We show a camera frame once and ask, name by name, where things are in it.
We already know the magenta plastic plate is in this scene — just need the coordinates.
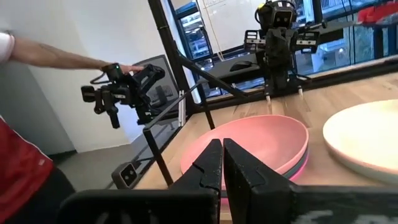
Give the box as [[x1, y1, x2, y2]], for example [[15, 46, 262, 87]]
[[220, 154, 309, 212]]

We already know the salmon pink plastic plate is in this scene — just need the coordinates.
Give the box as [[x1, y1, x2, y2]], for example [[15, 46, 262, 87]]
[[180, 114, 310, 191]]

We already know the cream white plastic plate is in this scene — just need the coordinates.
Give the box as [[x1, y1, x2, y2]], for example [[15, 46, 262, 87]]
[[322, 99, 398, 187]]

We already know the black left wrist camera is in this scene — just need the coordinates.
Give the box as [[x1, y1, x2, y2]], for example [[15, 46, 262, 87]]
[[256, 0, 297, 30]]

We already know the red plastic bin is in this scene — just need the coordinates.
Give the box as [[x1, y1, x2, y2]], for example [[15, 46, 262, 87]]
[[357, 1, 398, 25]]

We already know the person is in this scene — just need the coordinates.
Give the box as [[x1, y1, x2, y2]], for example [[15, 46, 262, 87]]
[[0, 30, 76, 224]]

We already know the large glass window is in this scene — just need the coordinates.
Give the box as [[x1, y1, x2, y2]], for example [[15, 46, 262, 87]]
[[174, 0, 398, 94]]

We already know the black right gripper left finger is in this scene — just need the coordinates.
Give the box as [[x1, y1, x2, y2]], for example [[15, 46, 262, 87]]
[[57, 138, 223, 224]]

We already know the person's forearm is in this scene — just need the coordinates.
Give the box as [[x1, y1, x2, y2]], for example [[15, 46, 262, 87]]
[[9, 35, 122, 71]]

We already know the person's hand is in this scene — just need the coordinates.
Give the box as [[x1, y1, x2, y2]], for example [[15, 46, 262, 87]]
[[119, 64, 144, 75]]

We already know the black desk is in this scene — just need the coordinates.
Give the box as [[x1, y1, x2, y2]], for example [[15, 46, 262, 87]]
[[203, 54, 265, 82]]

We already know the black computer mouse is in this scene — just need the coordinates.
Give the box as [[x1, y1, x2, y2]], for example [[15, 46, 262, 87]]
[[229, 60, 254, 72]]

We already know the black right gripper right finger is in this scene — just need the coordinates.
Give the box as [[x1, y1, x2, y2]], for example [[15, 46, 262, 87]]
[[223, 138, 398, 224]]

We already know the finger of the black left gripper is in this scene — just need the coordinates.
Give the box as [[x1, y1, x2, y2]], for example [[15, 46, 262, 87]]
[[244, 29, 272, 105], [295, 29, 322, 101]]

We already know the grey table-level camera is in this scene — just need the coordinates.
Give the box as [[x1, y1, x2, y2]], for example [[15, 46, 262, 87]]
[[111, 161, 139, 190]]

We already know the white board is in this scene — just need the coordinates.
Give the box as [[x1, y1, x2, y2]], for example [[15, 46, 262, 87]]
[[198, 0, 265, 54]]

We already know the black rig frame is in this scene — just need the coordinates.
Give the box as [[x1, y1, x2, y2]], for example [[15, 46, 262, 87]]
[[142, 0, 249, 187]]

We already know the grey computer monitor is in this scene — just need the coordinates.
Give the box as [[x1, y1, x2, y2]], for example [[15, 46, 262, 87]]
[[133, 55, 180, 111]]

